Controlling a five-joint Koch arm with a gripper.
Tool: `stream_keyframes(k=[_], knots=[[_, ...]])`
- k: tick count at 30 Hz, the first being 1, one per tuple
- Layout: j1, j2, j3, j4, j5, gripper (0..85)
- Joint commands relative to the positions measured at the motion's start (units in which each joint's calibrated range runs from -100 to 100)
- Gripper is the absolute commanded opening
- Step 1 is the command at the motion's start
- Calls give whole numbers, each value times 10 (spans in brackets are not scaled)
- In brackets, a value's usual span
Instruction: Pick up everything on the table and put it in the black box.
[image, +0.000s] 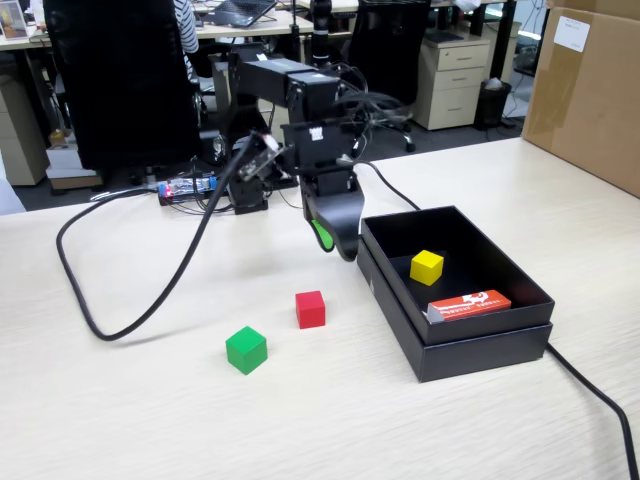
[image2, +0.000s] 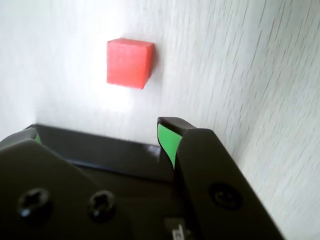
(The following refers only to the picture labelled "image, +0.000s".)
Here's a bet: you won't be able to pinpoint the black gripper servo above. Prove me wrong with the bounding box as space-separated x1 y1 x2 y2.
298 164 365 263

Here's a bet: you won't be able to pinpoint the red wooden cube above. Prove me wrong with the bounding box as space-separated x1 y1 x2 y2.
294 290 327 330

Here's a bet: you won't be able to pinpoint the yellow wooden cube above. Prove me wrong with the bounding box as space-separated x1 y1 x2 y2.
409 249 446 287

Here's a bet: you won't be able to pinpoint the green wooden cube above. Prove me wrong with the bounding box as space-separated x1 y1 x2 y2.
224 325 269 376

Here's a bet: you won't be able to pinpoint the black cardboard box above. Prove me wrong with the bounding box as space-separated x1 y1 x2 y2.
359 204 557 347

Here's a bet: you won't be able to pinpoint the red and white eraser box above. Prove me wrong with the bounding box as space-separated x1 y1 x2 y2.
422 288 513 325

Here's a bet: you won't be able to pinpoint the black open box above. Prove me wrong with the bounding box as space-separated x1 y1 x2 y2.
355 239 554 384

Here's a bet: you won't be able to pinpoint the large brown cardboard box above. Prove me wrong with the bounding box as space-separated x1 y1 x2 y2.
521 0 640 200

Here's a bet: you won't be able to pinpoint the controller board with red light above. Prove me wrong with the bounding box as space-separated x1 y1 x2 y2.
157 174 220 207

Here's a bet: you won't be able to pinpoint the thin black stand pole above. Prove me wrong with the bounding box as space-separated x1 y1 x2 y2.
288 0 303 64

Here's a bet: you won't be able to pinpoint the black trash bin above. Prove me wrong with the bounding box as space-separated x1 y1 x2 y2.
473 78 513 132

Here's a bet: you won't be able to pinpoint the black jointed pole white bands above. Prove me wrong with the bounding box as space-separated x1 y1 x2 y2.
308 0 335 69

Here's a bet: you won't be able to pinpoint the light wood office desk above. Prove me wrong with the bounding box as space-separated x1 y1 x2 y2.
0 8 316 51

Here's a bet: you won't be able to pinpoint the black laptop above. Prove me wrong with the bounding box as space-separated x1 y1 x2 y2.
205 0 279 29

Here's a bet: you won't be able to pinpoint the person in striped shirt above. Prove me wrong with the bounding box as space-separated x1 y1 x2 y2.
172 0 201 84

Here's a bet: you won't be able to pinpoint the desk with black legs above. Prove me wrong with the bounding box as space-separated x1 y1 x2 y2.
279 0 519 84

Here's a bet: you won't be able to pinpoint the black mesh chair with armrests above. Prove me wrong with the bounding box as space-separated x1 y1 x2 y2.
42 0 204 174

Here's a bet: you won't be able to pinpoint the cardboard boxes on floor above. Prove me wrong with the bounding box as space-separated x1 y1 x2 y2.
45 128 104 192

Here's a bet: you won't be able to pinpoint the beige side cabinet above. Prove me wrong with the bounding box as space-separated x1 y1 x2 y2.
0 74 51 187

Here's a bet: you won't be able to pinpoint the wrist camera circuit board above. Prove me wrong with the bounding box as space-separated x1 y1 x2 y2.
236 130 282 182

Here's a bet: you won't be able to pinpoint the thick black camera cable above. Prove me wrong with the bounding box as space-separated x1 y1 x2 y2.
55 137 259 343

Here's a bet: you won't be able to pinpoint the black power cable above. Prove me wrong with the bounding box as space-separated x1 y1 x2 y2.
349 159 640 480

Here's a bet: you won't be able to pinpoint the small picture frame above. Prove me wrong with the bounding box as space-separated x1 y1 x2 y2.
0 0 30 41

